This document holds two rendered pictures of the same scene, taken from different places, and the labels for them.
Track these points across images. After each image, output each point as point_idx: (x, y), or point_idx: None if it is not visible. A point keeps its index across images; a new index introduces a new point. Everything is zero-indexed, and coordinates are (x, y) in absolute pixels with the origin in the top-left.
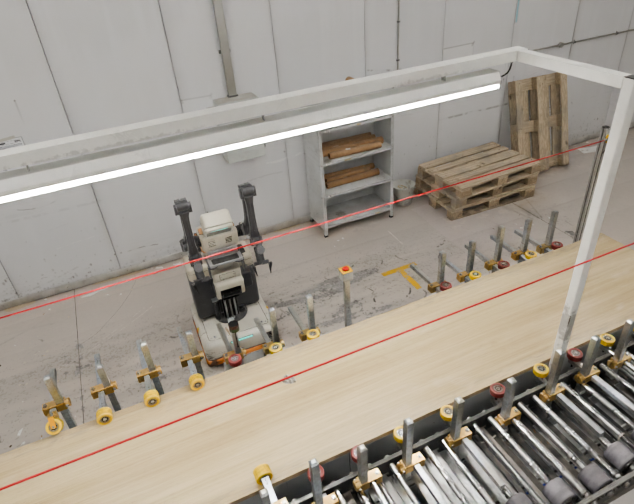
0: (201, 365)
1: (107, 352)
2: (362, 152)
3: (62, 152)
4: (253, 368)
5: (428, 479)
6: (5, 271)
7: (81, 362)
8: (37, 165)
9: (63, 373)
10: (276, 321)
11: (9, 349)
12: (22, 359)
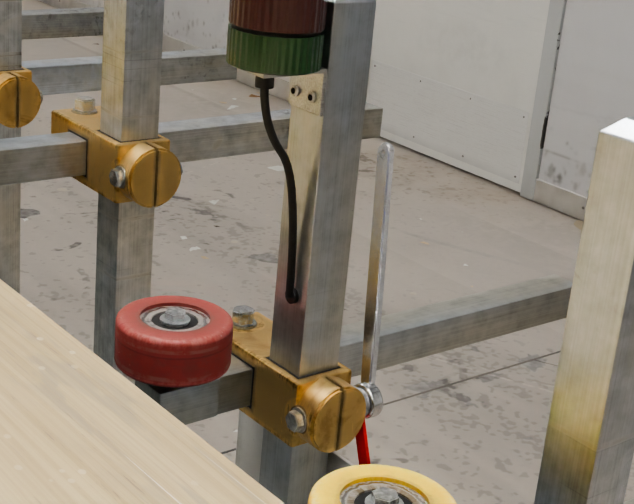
0: (117, 247)
1: (545, 422)
2: None
3: None
4: (59, 414)
5: None
6: None
7: (468, 383)
8: None
9: (404, 363)
10: (619, 318)
11: (446, 261)
12: (421, 287)
